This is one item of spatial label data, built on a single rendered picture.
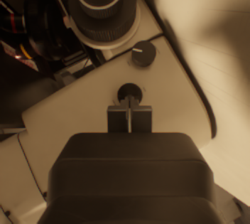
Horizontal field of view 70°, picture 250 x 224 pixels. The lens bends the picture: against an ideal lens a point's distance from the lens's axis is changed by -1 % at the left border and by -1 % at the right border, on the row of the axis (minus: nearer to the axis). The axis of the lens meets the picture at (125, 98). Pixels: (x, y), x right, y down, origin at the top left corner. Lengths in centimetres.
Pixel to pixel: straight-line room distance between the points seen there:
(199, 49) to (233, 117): 6
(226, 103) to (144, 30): 11
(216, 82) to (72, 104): 13
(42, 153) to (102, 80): 9
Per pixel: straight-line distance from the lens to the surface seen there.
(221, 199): 269
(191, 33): 17
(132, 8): 18
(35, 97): 26
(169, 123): 18
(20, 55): 34
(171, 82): 19
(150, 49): 18
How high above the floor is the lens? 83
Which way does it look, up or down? 2 degrees down
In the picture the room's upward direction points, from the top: 117 degrees counter-clockwise
